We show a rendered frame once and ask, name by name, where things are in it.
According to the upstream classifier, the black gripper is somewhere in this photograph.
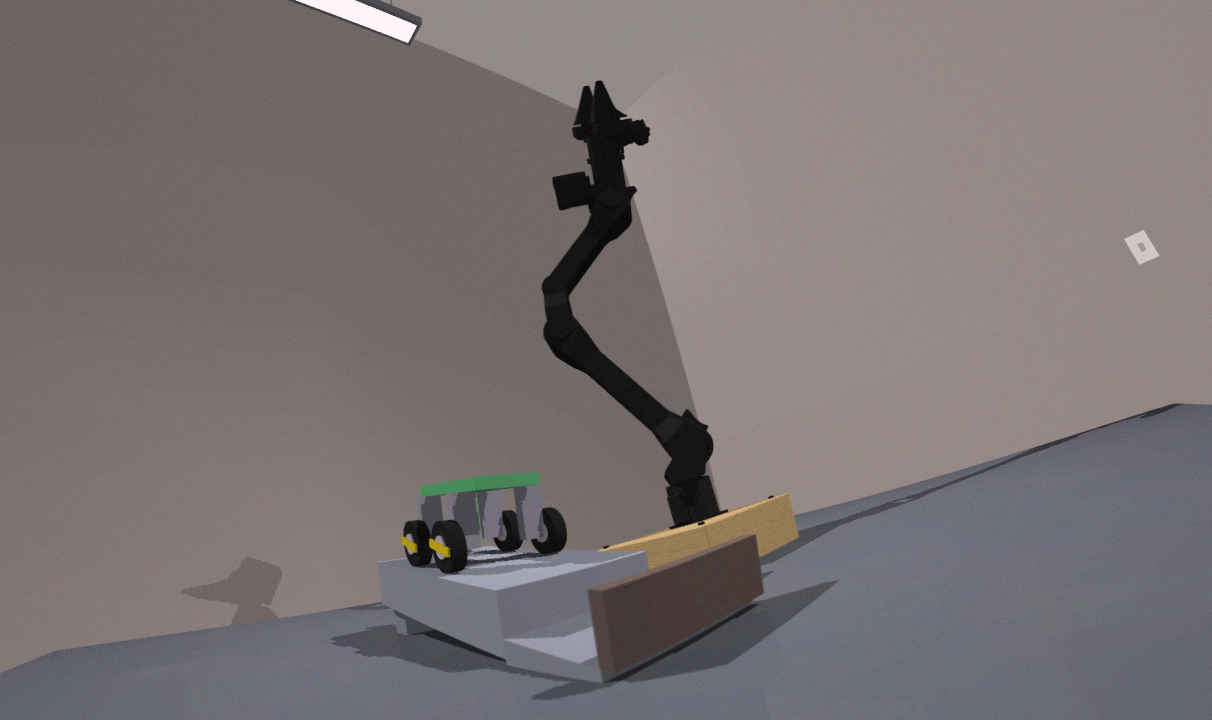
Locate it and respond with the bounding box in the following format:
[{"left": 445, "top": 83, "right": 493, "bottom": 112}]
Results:
[{"left": 572, "top": 80, "right": 634, "bottom": 170}]

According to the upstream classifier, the green wheeled trolley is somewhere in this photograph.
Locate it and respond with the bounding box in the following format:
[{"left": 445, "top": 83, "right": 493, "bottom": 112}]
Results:
[{"left": 402, "top": 472, "right": 568, "bottom": 575}]

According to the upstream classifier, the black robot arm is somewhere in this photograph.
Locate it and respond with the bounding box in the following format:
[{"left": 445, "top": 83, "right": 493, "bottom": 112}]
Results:
[{"left": 542, "top": 165, "right": 728, "bottom": 530}]

